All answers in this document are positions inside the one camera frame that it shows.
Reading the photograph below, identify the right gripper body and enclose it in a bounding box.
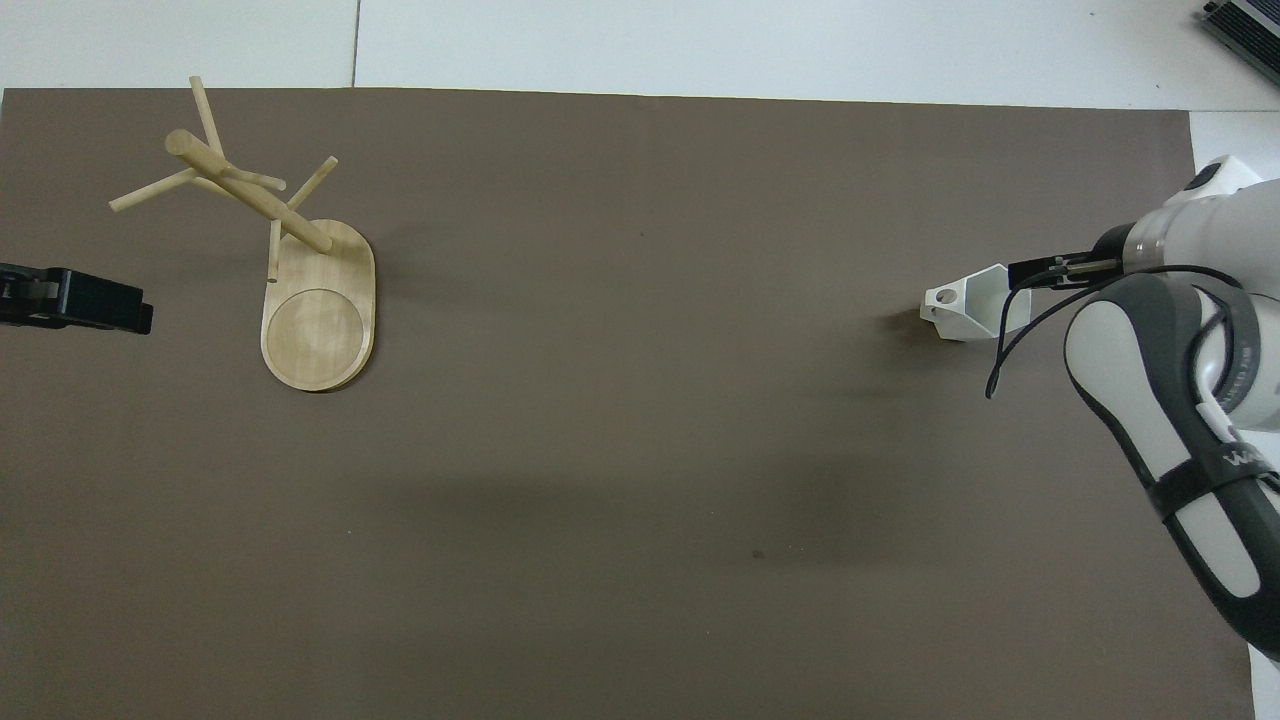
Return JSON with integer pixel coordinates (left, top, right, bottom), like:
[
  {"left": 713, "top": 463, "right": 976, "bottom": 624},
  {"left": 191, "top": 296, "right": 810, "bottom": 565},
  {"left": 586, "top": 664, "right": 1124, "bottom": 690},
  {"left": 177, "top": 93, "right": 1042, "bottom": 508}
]
[{"left": 1066, "top": 223, "right": 1135, "bottom": 289}]

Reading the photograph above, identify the wooden cup rack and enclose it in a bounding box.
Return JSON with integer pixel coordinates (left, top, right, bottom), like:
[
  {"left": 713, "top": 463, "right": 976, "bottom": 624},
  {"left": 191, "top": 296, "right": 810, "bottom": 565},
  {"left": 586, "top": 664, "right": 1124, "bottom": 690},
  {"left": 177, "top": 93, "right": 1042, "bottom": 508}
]
[{"left": 108, "top": 76, "right": 377, "bottom": 393}]

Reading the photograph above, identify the grey ribbed metal box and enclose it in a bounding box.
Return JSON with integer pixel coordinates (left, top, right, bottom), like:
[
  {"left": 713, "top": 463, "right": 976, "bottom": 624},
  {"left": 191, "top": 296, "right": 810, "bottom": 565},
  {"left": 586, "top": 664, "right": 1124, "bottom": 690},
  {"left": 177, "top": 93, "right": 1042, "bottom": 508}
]
[{"left": 1202, "top": 0, "right": 1280, "bottom": 60}]

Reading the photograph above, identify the black cable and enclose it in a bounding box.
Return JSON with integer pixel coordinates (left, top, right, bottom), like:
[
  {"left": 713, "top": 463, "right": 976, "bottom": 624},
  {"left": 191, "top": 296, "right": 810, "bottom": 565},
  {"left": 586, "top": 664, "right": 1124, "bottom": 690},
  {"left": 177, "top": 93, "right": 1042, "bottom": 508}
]
[{"left": 984, "top": 264, "right": 1251, "bottom": 401}]

